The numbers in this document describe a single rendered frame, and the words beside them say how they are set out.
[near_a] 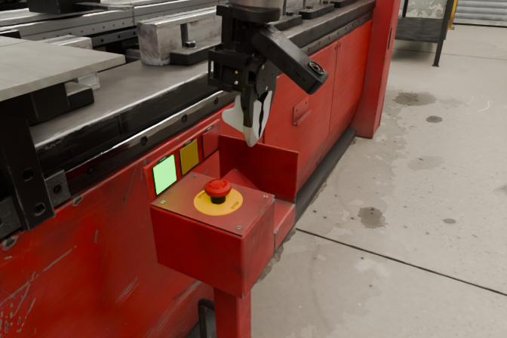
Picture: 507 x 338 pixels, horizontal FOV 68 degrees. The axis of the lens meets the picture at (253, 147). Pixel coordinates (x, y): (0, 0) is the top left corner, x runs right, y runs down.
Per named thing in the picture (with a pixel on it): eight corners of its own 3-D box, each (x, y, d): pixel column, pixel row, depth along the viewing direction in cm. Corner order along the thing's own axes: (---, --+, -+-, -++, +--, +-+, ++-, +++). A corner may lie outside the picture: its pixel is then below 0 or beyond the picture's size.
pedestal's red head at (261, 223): (244, 301, 54) (241, 198, 46) (156, 264, 61) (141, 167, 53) (295, 222, 70) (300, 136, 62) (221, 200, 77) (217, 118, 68)
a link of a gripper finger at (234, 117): (226, 137, 63) (229, 84, 58) (258, 148, 61) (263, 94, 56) (216, 145, 60) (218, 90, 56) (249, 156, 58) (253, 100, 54)
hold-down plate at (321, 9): (311, 19, 149) (311, 11, 148) (298, 18, 152) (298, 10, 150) (333, 10, 173) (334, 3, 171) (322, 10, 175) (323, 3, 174)
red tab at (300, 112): (296, 126, 137) (298, 108, 134) (292, 124, 138) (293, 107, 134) (311, 112, 148) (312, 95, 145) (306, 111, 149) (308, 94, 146)
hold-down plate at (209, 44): (188, 66, 87) (187, 53, 85) (170, 63, 89) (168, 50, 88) (250, 42, 110) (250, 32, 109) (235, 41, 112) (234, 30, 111)
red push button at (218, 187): (222, 215, 54) (222, 194, 52) (199, 207, 55) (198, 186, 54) (237, 200, 57) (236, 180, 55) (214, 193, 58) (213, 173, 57)
